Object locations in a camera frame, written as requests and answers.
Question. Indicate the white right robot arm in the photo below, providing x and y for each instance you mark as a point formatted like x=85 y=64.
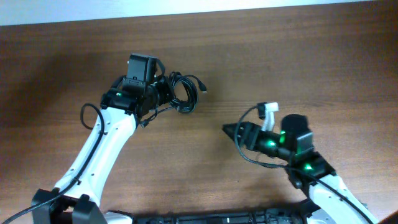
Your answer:
x=306 y=168

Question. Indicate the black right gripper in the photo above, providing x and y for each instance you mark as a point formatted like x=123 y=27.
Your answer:
x=247 y=139

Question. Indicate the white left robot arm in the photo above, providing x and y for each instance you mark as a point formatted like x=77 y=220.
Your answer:
x=76 y=196

